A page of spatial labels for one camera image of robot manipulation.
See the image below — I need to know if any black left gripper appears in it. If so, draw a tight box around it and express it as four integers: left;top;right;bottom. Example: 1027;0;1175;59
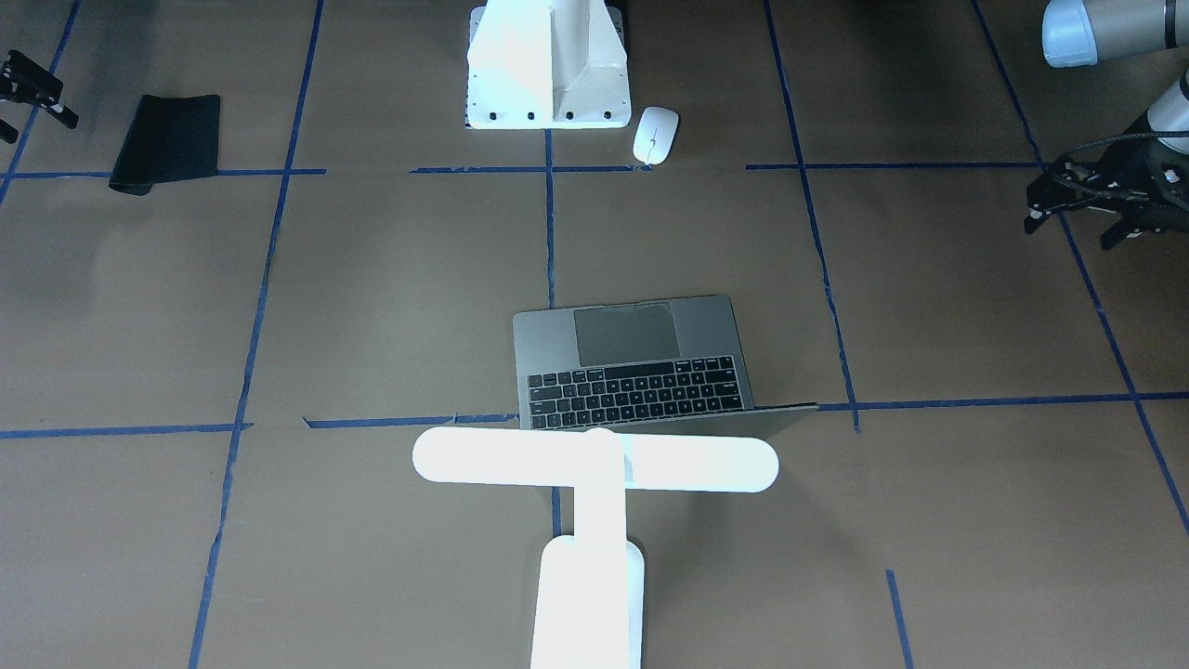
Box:
1024;137;1188;251

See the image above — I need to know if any black mouse pad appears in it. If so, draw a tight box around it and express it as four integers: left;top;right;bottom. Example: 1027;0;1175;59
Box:
108;95;222;196

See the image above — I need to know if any grey laptop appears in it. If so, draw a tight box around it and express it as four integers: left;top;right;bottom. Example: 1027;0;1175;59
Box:
511;294;818;438

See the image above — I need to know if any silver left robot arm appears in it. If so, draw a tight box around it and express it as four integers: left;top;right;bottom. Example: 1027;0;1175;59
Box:
1023;1;1188;250

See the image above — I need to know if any white computer mouse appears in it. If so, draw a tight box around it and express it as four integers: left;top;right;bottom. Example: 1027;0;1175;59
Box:
633;106;680;165

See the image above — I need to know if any white desk lamp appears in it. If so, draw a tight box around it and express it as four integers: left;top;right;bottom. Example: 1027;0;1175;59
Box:
413;425;778;668

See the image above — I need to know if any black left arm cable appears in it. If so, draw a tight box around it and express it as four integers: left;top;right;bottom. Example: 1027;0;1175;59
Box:
1040;130;1189;177

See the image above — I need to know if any white pedestal column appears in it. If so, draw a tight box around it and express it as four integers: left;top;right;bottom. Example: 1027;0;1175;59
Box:
464;1;633;131

